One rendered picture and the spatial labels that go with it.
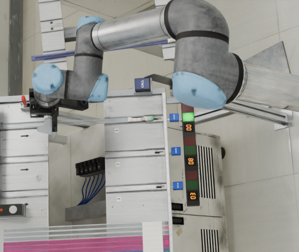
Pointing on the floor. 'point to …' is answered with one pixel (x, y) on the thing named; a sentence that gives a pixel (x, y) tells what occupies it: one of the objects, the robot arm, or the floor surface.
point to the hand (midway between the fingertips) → (55, 114)
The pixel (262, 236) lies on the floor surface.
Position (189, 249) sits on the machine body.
